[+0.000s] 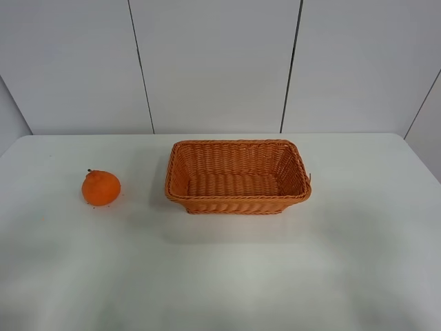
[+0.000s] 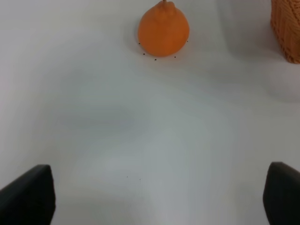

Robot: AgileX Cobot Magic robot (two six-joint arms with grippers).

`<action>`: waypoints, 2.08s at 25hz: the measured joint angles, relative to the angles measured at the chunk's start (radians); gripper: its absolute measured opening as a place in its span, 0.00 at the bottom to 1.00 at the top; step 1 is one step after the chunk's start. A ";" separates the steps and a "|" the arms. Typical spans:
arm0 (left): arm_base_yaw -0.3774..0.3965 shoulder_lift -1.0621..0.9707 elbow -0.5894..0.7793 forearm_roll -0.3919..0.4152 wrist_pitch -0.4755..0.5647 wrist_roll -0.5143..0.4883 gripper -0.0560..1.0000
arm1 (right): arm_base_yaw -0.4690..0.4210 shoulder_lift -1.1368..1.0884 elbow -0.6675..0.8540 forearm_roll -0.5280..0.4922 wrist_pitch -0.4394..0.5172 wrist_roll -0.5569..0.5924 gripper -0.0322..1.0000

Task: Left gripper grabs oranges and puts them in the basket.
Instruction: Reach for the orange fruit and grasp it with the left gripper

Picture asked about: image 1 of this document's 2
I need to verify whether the orange wicker basket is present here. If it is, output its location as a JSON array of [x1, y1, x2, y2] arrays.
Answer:
[[165, 139, 311, 215]]

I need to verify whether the orange with knobby top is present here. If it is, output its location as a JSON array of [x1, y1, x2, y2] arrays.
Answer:
[[81, 169, 121, 206]]

